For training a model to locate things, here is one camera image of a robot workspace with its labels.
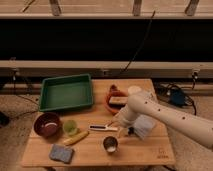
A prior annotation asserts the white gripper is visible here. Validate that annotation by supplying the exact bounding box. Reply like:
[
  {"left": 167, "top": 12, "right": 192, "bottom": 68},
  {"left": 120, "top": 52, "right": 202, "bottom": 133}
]
[{"left": 115, "top": 108, "right": 134, "bottom": 128}]

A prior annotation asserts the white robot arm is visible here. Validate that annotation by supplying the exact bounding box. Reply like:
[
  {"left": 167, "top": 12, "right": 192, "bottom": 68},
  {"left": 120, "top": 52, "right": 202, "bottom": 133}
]
[{"left": 117, "top": 89, "right": 213, "bottom": 150}]

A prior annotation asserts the small metal cup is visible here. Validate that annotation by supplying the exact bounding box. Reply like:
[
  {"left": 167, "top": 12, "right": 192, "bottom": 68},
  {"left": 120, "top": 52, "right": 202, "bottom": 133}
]
[{"left": 103, "top": 136, "right": 118, "bottom": 153}]

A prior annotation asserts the green plastic cup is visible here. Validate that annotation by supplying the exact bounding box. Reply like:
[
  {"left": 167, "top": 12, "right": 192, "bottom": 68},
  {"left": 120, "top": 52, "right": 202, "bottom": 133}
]
[{"left": 63, "top": 120, "right": 78, "bottom": 136}]

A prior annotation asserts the orange pan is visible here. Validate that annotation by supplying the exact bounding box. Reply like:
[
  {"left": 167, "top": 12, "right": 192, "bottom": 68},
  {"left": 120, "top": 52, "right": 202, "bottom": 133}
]
[{"left": 104, "top": 85, "right": 127, "bottom": 115}]

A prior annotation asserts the clear plastic bag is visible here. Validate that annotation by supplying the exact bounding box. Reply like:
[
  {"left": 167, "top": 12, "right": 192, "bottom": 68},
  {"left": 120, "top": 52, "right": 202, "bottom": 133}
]
[{"left": 133, "top": 115, "right": 156, "bottom": 139}]

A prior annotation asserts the wooden table board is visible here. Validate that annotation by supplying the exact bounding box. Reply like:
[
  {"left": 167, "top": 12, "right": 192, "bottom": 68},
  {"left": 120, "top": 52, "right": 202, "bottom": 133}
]
[{"left": 21, "top": 79, "right": 175, "bottom": 167}]

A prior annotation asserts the blue power adapter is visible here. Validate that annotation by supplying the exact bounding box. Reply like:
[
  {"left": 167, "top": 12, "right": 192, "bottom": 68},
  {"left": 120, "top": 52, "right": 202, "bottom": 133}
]
[{"left": 169, "top": 90, "right": 185, "bottom": 106}]

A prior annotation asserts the green plastic tray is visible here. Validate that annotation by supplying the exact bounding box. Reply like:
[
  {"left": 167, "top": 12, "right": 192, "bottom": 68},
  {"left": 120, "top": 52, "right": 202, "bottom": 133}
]
[{"left": 39, "top": 74, "right": 94, "bottom": 112}]

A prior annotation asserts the blue sponge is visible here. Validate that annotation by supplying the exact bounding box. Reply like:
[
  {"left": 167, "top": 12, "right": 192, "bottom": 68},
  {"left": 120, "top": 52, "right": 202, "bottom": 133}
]
[{"left": 49, "top": 144, "right": 74, "bottom": 164}]

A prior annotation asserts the dark red bowl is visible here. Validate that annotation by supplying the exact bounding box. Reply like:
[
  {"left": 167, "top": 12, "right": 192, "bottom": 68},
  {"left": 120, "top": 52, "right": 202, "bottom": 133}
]
[{"left": 33, "top": 112, "right": 61, "bottom": 138}]

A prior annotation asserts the black cable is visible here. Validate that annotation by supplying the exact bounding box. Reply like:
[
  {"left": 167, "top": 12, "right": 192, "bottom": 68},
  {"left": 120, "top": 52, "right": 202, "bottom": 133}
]
[{"left": 117, "top": 9, "right": 157, "bottom": 78}]

